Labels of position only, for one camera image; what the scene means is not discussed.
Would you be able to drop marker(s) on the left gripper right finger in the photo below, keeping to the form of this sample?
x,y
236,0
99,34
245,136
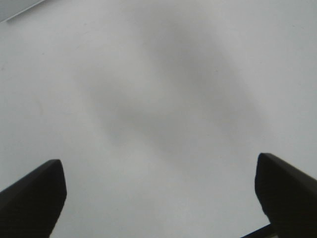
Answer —
x,y
288,197

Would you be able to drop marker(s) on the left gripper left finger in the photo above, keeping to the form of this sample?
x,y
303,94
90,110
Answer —
x,y
31,207

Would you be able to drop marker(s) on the white microwave oven body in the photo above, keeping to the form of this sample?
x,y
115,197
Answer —
x,y
12,8

